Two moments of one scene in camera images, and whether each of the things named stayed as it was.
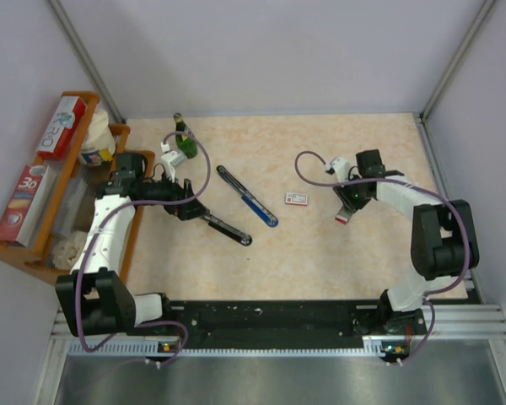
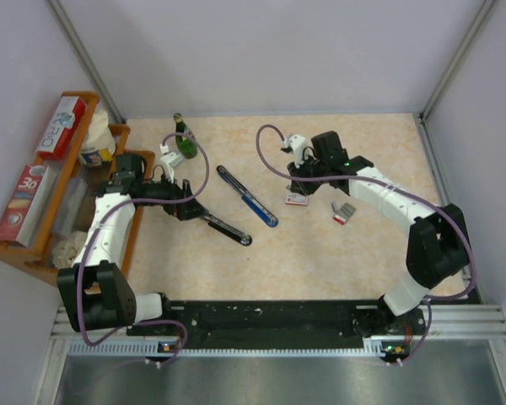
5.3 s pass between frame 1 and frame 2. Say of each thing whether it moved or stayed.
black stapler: stayed
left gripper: stayed
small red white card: stayed
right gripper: moved
